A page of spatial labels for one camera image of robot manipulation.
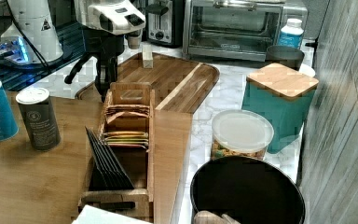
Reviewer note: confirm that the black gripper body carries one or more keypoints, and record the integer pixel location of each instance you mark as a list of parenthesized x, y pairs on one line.
[(105, 47)]

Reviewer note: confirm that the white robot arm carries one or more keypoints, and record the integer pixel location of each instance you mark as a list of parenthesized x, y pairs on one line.
[(43, 47)]

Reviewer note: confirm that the small wooden block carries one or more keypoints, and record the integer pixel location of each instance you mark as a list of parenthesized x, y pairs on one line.
[(147, 56)]

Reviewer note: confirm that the black two-slot toaster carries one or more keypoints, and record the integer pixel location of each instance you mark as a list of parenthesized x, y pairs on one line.
[(164, 24)]

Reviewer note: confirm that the wooden tea bag organizer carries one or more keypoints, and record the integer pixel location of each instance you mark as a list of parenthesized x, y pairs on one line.
[(128, 130)]

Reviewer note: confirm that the acacia wood cutting board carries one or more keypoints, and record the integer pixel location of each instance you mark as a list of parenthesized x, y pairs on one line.
[(178, 85)]

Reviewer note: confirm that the dark grey spice shaker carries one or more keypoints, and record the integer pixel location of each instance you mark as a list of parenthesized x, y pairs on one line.
[(39, 118)]

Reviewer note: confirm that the black tea bag packets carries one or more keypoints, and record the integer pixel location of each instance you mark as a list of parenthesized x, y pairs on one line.
[(113, 174)]

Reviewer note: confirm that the silver toaster oven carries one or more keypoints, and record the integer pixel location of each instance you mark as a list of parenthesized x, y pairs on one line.
[(236, 29)]

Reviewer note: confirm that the clear jar of nuts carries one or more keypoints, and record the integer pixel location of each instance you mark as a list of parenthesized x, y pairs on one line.
[(240, 133)]

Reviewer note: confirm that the teal canister with wooden lid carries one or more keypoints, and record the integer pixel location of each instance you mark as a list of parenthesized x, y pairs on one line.
[(281, 95)]

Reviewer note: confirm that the white cap plastic bottle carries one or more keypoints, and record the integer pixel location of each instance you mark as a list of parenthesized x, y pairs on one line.
[(291, 33)]

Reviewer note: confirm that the dark grey metal cup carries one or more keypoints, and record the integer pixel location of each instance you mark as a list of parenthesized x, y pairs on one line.
[(287, 56)]

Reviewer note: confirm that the white lid round container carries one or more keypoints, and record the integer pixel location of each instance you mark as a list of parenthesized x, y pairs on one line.
[(307, 70)]

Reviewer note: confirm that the black utensil crock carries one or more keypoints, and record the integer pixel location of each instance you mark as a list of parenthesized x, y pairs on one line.
[(249, 190)]

